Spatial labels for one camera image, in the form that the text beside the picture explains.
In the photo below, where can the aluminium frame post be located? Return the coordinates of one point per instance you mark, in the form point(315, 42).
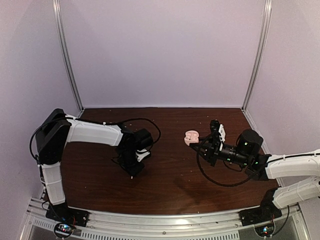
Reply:
point(265, 26)
point(65, 53)

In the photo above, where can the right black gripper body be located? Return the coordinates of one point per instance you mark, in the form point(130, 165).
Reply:
point(214, 152)

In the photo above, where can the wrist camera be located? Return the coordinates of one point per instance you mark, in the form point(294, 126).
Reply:
point(218, 134)
point(141, 155)

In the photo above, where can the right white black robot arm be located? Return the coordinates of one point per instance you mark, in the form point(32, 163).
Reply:
point(262, 167)

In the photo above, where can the left aluminium frame post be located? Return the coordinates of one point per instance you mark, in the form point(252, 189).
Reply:
point(65, 53)

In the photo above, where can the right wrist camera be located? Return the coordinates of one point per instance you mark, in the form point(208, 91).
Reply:
point(218, 134)

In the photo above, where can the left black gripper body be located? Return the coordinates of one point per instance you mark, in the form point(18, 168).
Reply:
point(129, 165)

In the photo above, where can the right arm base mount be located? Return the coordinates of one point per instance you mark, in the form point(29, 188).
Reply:
point(262, 217)

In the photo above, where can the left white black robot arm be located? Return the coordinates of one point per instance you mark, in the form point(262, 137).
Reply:
point(60, 129)

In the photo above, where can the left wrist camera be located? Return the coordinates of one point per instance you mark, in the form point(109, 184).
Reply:
point(141, 155)

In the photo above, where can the pink round earbud case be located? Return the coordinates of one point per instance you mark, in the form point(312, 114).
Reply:
point(191, 137)

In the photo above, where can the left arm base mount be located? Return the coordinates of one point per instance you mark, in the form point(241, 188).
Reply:
point(68, 220)

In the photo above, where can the right aluminium frame post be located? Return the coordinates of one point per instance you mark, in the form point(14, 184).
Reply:
point(265, 26)

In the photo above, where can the front aluminium rail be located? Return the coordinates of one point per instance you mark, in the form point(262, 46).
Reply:
point(221, 225)

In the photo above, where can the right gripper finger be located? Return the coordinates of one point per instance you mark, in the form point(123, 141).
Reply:
point(208, 138)
point(201, 150)

